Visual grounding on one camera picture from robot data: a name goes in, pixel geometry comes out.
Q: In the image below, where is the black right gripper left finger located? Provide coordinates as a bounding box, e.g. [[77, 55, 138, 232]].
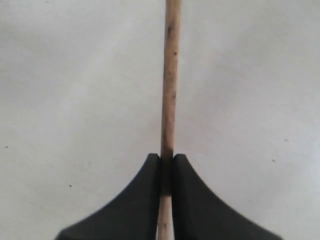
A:
[[56, 153, 162, 240]]

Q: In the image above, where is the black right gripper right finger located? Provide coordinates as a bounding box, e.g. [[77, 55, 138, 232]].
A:
[[171, 154, 281, 240]]

